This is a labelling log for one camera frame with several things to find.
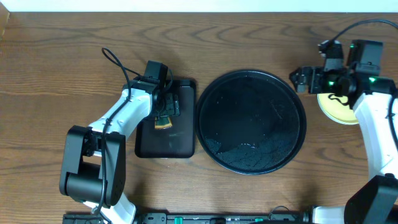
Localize yellow plate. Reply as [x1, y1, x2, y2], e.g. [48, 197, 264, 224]
[317, 93, 359, 125]

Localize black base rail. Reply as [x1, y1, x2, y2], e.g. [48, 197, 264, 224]
[62, 212, 312, 224]

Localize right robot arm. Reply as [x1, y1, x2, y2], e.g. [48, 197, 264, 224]
[289, 67, 397, 223]

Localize black rectangular tray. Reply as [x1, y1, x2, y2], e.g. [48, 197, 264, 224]
[134, 80, 196, 158]

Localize green and yellow sponge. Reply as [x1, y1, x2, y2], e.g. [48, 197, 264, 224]
[154, 116, 172, 129]

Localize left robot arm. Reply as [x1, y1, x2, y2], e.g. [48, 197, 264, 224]
[59, 78, 178, 223]

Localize black round tray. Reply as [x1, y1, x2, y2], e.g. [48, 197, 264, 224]
[195, 70, 307, 175]

